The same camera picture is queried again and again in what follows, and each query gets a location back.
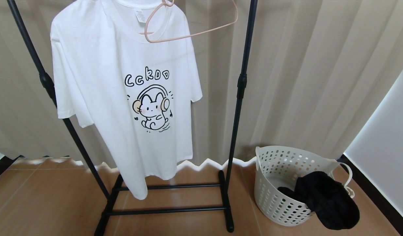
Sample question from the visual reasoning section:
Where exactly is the beige curtain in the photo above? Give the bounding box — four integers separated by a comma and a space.
0, 0, 403, 167

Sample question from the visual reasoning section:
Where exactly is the white printed garment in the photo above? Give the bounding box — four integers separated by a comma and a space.
50, 0, 203, 200

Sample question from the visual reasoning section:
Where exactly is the black clothes rack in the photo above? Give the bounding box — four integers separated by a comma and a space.
7, 0, 258, 236

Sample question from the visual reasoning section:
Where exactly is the black garment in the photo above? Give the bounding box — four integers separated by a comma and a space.
277, 171, 360, 230

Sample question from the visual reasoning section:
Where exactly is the white laundry basket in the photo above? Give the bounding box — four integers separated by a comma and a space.
254, 146, 356, 227

